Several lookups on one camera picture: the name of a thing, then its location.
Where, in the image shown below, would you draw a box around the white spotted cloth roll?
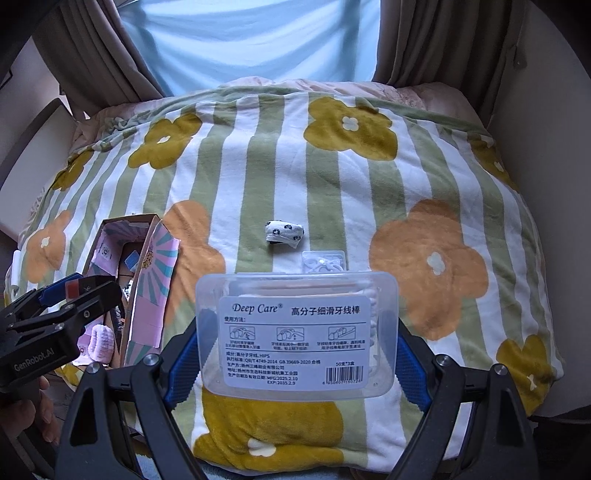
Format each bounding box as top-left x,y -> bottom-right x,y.
264,220 -> 305,249

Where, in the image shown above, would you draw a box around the small clear plastic case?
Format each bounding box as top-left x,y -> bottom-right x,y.
301,250 -> 347,274

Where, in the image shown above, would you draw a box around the person's left hand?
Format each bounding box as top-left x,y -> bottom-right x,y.
0,376 -> 63,444

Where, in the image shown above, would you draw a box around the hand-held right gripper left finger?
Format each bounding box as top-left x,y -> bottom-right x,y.
55,318 -> 218,480

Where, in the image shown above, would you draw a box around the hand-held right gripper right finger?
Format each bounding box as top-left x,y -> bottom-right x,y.
388,316 -> 541,480

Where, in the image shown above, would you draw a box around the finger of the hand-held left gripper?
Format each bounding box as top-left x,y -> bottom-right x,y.
9,279 -> 125,342
4,272 -> 86,319

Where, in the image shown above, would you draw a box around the pink fluffy toy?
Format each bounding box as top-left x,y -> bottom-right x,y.
76,323 -> 116,365

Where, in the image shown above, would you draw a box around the striped floral blanket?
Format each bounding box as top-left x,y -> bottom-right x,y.
7,88 -> 568,455

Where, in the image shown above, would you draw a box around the clear plastic box white label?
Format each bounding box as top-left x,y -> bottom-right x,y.
195,272 -> 400,398

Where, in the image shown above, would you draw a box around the white padded headboard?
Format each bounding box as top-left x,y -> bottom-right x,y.
0,97 -> 79,259

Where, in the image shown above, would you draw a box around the cardboard box pink flaps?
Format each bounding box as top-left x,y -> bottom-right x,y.
76,213 -> 180,370

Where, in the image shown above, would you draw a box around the light blue sheer curtain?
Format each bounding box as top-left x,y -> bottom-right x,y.
139,0 -> 384,97

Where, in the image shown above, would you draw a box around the brown curtain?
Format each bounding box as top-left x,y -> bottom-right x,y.
28,0 -> 164,112
372,0 -> 525,90

